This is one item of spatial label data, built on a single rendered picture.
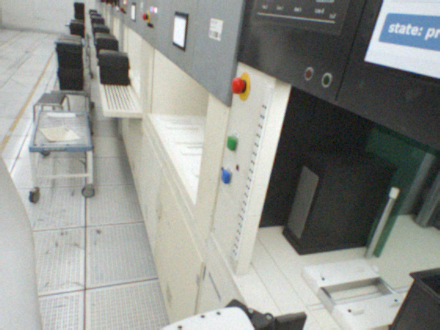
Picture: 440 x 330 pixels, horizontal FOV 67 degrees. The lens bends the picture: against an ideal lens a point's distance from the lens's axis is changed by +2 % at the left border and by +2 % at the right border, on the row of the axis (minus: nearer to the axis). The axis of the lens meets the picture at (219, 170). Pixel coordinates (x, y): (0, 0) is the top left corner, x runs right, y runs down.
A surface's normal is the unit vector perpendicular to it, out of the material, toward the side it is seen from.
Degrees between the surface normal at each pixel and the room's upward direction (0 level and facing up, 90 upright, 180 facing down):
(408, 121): 90
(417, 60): 90
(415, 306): 90
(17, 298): 26
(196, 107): 90
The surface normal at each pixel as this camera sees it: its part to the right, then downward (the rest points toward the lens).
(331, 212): 0.33, 0.44
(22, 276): 0.65, -0.72
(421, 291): -0.93, 0.03
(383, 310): 0.14, -0.90
